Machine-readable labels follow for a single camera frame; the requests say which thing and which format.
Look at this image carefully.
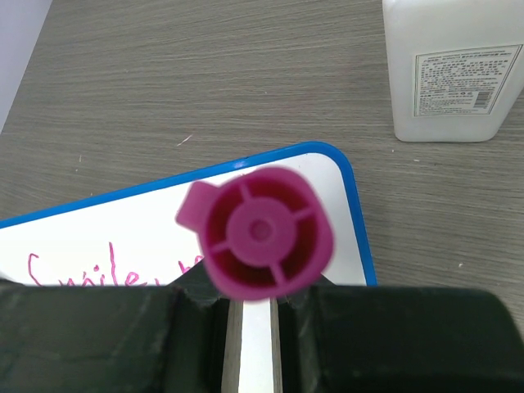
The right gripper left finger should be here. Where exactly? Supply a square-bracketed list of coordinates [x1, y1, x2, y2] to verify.
[1, 266, 229, 392]

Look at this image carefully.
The blue framed whiteboard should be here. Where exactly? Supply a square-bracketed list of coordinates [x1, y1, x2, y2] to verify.
[1, 142, 377, 392]

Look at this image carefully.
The white plastic bottle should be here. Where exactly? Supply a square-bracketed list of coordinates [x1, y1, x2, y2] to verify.
[382, 0, 523, 142]

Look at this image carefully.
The magenta whiteboard marker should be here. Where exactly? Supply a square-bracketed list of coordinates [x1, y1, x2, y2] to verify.
[176, 166, 335, 300]

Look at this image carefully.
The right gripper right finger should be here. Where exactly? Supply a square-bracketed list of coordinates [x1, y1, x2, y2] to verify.
[278, 279, 523, 392]

